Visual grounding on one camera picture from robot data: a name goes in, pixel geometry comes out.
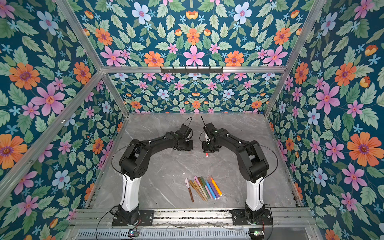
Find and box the purple highlighter pen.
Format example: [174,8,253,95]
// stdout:
[206,178,220,199]

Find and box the orange highlighter pen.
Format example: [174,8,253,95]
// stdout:
[209,175,223,197]

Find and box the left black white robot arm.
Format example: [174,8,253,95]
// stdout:
[115,127,194,226]

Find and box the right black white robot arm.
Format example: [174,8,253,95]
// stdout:
[202,124,269,224]

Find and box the dark green pen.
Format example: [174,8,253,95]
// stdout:
[198,177,211,200]

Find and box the pink pen green cap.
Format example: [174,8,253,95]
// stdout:
[199,177,213,199]

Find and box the brown pen tan cap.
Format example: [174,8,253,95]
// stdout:
[189,180,205,201]

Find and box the brown pen pink cap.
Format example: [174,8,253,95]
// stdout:
[185,178,194,203]

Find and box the tan brown pen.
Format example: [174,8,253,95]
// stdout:
[190,181,206,201]

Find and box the beige pen pink cap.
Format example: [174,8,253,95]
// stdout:
[194,176,208,201]

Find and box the blue highlighter pen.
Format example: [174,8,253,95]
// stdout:
[203,178,217,200]

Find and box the black hook rack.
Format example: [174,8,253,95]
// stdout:
[160,67,224,74]

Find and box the right small circuit board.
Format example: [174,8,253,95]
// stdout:
[249,229,265,240]

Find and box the small circuit board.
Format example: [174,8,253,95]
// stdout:
[249,229,265,240]
[128,230,139,238]

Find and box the left small circuit board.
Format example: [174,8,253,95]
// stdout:
[128,230,139,238]

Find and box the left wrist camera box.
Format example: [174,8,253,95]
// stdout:
[178,124,193,140]

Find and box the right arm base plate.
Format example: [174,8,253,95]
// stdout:
[229,209,273,226]

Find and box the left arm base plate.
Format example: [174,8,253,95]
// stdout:
[112,210,155,227]

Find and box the white slotted cable duct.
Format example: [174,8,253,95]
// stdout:
[76,228,250,240]

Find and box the aluminium front rail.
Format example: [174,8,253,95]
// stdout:
[69,207,317,229]

